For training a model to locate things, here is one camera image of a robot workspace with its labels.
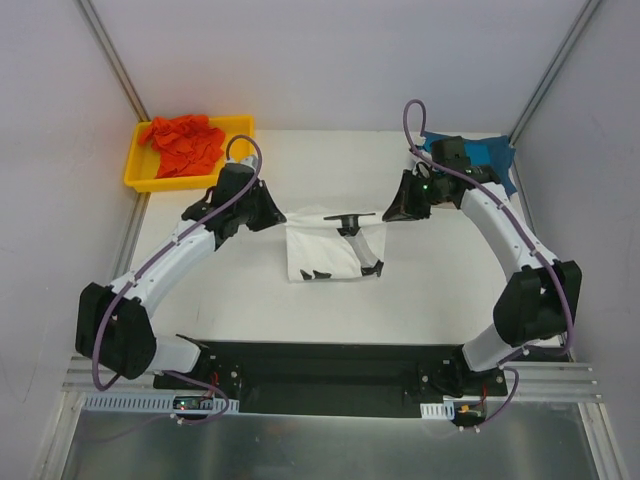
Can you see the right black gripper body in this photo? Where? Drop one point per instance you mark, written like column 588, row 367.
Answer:
column 413, row 194

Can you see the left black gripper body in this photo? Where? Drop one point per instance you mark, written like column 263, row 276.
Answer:
column 259, row 205

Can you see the white t shirt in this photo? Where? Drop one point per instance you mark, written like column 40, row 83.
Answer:
column 329, row 246

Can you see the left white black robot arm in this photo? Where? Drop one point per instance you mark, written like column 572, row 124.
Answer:
column 114, row 326

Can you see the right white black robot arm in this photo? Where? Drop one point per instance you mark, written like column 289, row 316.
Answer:
column 540, row 298

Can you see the folded blue t shirt stack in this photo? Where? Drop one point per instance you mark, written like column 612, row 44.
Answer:
column 484, row 162

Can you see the orange t shirt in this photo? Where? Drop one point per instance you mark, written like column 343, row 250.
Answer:
column 188, row 145

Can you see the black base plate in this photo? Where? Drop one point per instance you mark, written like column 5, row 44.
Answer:
column 378, row 381

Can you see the right grey cable duct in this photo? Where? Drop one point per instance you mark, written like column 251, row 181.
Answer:
column 438, row 411

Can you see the grey cable duct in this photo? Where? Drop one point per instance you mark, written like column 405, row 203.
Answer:
column 438, row 411
column 158, row 403

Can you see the front aluminium rail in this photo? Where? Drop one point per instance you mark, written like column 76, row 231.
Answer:
column 568, row 382

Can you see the right aluminium frame post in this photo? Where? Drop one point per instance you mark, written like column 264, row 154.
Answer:
column 555, row 66

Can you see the aluminium frame post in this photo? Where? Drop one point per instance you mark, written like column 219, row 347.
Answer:
column 98, row 31
column 555, row 66

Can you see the left grey cable duct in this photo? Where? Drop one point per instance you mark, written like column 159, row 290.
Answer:
column 158, row 403

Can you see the left aluminium frame post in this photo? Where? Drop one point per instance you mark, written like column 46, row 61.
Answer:
column 98, row 31

